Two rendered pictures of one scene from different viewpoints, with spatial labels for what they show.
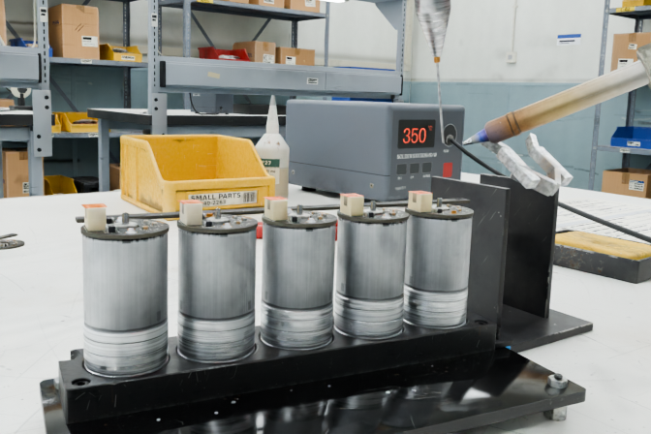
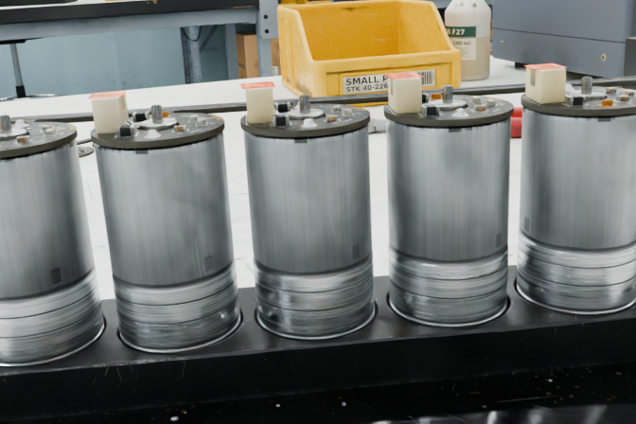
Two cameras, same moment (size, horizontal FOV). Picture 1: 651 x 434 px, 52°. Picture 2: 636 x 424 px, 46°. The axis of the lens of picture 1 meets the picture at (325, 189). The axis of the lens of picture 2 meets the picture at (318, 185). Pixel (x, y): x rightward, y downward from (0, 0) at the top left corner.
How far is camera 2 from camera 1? 0.10 m
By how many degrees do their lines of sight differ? 23
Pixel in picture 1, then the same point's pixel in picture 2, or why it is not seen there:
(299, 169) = (509, 38)
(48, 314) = (94, 236)
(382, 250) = (450, 175)
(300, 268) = (291, 206)
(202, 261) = (116, 193)
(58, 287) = not seen: hidden behind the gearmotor
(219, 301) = (149, 258)
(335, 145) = (556, 3)
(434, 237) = (564, 151)
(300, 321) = (299, 292)
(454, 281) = (606, 232)
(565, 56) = not seen: outside the picture
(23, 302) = not seen: hidden behind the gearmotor
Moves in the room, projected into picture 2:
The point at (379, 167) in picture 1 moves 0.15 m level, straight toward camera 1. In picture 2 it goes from (614, 30) to (587, 62)
